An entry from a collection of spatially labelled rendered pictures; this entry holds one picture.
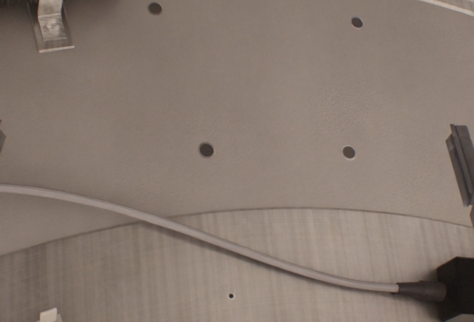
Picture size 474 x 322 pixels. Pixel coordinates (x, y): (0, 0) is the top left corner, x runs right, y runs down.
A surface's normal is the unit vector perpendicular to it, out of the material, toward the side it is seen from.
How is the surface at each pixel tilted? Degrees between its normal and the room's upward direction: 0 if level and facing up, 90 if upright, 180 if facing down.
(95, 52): 90
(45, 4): 12
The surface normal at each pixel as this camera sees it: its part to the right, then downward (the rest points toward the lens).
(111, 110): 0.28, -0.41
